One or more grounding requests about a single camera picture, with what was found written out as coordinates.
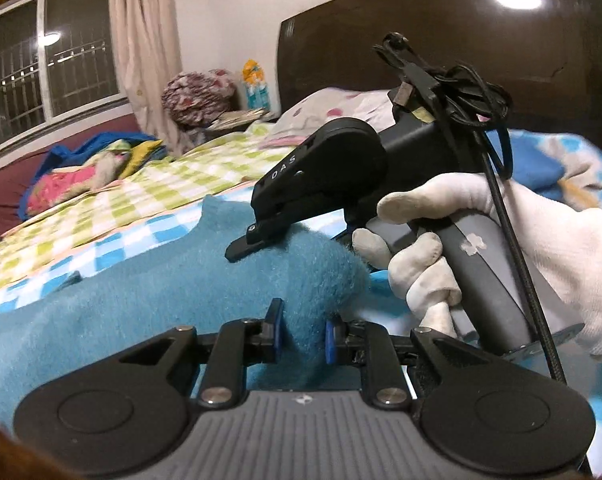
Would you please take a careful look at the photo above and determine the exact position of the person's right hand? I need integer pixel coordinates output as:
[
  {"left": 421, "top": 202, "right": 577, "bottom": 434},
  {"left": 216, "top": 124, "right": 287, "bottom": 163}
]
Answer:
[{"left": 353, "top": 174, "right": 602, "bottom": 358}]

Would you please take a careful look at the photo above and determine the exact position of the maroon sofa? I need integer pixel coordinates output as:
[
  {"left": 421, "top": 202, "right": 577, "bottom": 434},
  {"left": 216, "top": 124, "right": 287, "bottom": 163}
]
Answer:
[{"left": 0, "top": 112, "right": 147, "bottom": 234}]

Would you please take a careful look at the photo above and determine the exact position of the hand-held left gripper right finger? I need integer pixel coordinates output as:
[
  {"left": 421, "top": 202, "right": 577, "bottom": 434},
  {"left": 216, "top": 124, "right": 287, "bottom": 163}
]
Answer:
[{"left": 324, "top": 314, "right": 486, "bottom": 409}]

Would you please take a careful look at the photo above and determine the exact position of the teal fuzzy blanket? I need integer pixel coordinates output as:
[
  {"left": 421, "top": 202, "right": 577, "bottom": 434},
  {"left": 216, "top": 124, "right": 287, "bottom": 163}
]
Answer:
[{"left": 0, "top": 194, "right": 377, "bottom": 431}]

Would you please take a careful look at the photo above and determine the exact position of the pink cloth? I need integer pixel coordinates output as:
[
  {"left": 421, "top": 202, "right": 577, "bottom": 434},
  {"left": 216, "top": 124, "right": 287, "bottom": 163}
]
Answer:
[{"left": 258, "top": 132, "right": 312, "bottom": 151}]

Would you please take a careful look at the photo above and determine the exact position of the blue bottle with yellow flowers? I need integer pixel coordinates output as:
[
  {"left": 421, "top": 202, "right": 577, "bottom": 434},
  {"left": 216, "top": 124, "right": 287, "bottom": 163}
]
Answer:
[{"left": 242, "top": 59, "right": 273, "bottom": 111}]

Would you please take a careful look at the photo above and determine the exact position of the cream curtain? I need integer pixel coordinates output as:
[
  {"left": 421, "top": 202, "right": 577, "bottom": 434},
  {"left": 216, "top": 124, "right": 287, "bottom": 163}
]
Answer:
[{"left": 108, "top": 0, "right": 184, "bottom": 156}]

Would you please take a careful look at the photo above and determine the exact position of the stack of papers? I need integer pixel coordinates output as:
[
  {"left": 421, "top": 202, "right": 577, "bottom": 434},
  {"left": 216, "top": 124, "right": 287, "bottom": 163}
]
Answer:
[{"left": 208, "top": 107, "right": 277, "bottom": 134}]

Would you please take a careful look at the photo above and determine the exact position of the barred window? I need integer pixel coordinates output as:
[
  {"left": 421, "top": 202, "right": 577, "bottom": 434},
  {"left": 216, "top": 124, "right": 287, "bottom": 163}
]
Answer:
[{"left": 0, "top": 0, "right": 128, "bottom": 158}]

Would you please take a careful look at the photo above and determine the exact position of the floral cloth bundle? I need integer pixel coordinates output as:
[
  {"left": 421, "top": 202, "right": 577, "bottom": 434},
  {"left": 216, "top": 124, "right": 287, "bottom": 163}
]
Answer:
[{"left": 161, "top": 69, "right": 238, "bottom": 132}]

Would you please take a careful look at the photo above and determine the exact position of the pink and blue clothes pile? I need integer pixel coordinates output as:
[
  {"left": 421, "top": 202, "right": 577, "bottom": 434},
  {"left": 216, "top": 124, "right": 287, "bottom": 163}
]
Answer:
[{"left": 21, "top": 132, "right": 164, "bottom": 216}]

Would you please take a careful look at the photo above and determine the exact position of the black cable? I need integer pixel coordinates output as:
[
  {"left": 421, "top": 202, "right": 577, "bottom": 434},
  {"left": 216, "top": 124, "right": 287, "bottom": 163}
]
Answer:
[{"left": 372, "top": 31, "right": 569, "bottom": 386}]

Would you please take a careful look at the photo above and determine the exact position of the yellow cloth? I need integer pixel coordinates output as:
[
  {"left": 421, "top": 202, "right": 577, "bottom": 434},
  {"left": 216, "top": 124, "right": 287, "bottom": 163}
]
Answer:
[{"left": 116, "top": 139, "right": 175, "bottom": 179}]

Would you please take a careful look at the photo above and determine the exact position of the dark wooden headboard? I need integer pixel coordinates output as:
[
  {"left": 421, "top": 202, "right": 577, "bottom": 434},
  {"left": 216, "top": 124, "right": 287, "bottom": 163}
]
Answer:
[{"left": 277, "top": 0, "right": 602, "bottom": 137}]

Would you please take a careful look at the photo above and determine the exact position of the grey plush cloth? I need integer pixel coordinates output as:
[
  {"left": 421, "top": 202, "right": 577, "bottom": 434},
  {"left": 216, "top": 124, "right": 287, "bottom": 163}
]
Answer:
[{"left": 88, "top": 152, "right": 132, "bottom": 191}]

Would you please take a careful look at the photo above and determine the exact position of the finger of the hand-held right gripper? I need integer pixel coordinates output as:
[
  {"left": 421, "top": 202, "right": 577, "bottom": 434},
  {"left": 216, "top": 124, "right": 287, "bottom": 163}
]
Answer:
[{"left": 225, "top": 216, "right": 303, "bottom": 264}]

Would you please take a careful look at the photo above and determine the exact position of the dotted pillow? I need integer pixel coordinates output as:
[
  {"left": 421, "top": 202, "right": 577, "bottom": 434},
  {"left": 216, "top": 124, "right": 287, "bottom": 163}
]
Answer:
[{"left": 268, "top": 87, "right": 402, "bottom": 150}]

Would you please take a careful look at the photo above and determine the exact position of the brown clothing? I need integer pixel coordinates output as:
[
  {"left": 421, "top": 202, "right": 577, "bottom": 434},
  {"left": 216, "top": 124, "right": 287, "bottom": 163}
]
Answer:
[{"left": 0, "top": 407, "right": 64, "bottom": 480}]

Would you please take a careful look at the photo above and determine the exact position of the pink floral quilt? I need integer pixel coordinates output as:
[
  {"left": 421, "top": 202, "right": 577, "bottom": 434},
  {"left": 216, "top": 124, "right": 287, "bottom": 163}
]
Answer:
[{"left": 28, "top": 167, "right": 107, "bottom": 214}]

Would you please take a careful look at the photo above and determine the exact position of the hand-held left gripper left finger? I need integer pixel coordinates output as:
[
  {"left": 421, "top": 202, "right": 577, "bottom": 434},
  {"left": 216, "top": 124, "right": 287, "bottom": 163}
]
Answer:
[{"left": 116, "top": 297, "right": 286, "bottom": 409}]

